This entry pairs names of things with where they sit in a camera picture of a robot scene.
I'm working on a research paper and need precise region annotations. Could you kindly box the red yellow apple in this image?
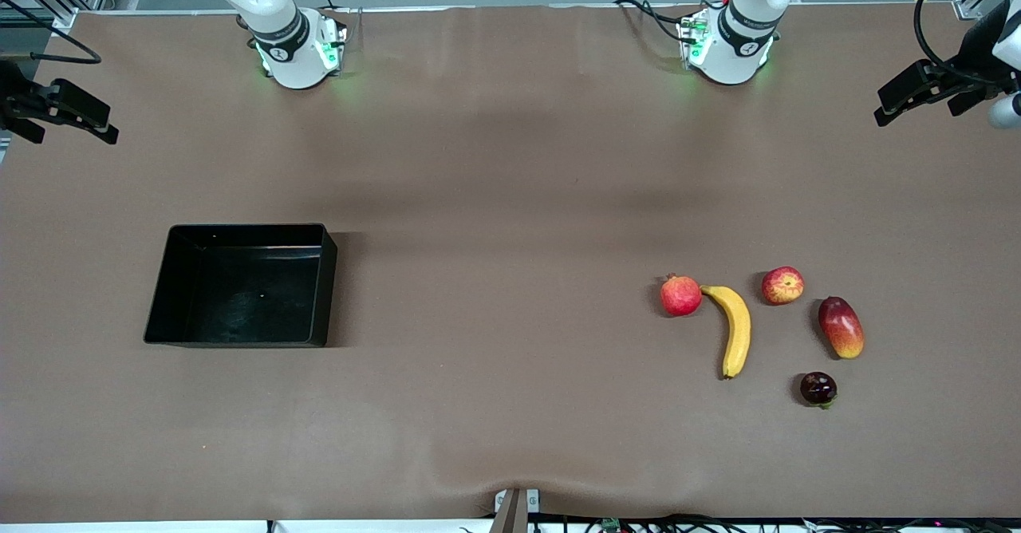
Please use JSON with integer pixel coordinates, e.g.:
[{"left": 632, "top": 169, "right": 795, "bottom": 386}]
[{"left": 761, "top": 266, "right": 805, "bottom": 306}]

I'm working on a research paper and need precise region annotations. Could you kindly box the black plastic box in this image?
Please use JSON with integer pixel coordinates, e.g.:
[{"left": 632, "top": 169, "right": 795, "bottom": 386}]
[{"left": 144, "top": 223, "right": 338, "bottom": 349}]

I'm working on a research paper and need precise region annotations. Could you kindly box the yellow banana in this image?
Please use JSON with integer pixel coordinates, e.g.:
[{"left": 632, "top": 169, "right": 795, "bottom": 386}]
[{"left": 700, "top": 285, "right": 752, "bottom": 380}]

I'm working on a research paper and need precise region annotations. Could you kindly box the red yellow mango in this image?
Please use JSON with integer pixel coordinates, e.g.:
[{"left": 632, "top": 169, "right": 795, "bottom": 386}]
[{"left": 818, "top": 296, "right": 865, "bottom": 360}]

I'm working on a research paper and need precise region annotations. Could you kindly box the red pomegranate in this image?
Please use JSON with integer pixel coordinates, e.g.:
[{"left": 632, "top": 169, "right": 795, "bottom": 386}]
[{"left": 660, "top": 273, "right": 704, "bottom": 318}]

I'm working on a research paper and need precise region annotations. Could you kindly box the dark purple mangosteen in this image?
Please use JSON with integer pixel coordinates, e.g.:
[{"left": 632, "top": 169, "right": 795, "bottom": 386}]
[{"left": 800, "top": 371, "right": 838, "bottom": 410}]

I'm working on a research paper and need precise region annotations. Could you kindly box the brown table cover cloth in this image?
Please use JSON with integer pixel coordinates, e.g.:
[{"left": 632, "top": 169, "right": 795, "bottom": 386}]
[{"left": 0, "top": 2, "right": 1021, "bottom": 523}]

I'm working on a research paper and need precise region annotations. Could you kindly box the black left arm base cable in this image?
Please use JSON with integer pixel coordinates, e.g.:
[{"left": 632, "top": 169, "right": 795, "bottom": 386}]
[{"left": 613, "top": 0, "right": 707, "bottom": 43}]

